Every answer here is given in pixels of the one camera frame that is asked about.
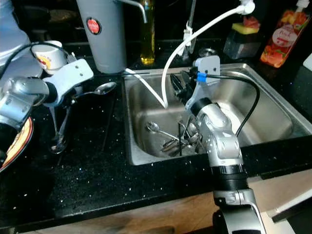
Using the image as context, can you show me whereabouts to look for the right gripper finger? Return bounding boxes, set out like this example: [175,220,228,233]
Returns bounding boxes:
[180,70,196,89]
[171,73,187,102]

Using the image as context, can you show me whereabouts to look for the round metal sink cap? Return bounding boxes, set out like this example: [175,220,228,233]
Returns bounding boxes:
[198,47,218,58]

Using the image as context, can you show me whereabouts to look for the white printed cup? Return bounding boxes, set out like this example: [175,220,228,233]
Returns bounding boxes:
[31,42,68,75]

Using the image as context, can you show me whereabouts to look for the yellow oil bottle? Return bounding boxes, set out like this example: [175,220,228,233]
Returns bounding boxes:
[139,0,156,65]

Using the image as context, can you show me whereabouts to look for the slim metal faucet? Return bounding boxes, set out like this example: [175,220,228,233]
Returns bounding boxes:
[183,0,199,59]

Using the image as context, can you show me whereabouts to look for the black sponge holder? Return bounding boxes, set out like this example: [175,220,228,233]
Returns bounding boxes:
[223,32,260,60]

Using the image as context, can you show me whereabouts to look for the grey water dispenser red logo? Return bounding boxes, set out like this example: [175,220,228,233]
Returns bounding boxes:
[76,0,149,75]

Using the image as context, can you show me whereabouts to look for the plate with orange rim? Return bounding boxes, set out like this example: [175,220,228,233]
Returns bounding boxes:
[0,116,35,172]

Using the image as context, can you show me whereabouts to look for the stainless steel sink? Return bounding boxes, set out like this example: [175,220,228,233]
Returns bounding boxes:
[123,62,312,166]

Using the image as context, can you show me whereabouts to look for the yellow sponge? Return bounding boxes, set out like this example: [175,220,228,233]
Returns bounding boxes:
[231,22,260,36]

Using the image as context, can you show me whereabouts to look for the red scrubber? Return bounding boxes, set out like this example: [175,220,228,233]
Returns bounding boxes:
[241,16,260,29]

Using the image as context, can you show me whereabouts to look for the round metal dish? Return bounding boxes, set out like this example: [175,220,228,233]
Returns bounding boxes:
[49,9,78,23]

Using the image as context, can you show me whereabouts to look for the large translucent water jug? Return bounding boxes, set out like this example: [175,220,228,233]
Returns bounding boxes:
[0,0,32,81]

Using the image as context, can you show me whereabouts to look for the peach soap pump bottle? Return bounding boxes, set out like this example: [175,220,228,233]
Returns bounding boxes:
[259,0,312,69]

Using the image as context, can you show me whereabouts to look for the wooden cabinet front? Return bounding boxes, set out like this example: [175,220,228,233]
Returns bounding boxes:
[29,168,312,234]

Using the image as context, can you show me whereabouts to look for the curved white hose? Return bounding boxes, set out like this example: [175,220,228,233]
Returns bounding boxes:
[161,0,256,109]

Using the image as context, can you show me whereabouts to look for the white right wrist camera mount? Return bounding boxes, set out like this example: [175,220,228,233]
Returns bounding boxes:
[190,55,221,105]

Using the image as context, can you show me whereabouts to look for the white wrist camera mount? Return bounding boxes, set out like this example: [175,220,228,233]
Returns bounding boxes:
[190,55,221,105]
[45,58,95,108]

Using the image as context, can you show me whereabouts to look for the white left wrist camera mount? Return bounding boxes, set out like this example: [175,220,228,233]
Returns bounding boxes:
[45,58,95,108]

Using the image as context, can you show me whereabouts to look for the white hose clip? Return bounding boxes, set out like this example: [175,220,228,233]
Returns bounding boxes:
[181,27,194,44]

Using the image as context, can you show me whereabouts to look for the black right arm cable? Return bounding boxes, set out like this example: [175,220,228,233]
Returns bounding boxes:
[205,73,260,137]

